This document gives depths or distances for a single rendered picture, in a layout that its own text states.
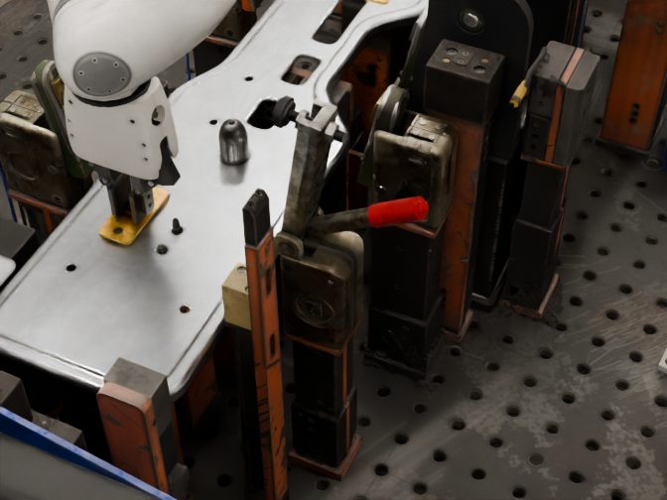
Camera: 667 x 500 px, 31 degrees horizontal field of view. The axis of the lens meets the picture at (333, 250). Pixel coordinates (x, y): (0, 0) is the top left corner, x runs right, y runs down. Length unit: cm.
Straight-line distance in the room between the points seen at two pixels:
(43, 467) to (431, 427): 106
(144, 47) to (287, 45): 50
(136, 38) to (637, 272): 88
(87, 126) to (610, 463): 71
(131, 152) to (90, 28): 21
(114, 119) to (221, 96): 28
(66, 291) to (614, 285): 75
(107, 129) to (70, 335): 20
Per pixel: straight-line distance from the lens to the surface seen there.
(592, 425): 150
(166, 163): 119
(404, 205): 108
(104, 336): 118
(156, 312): 119
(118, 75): 102
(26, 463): 44
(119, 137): 117
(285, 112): 106
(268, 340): 113
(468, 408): 149
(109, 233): 126
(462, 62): 127
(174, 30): 100
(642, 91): 176
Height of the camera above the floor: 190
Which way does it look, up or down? 47 degrees down
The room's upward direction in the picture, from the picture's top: straight up
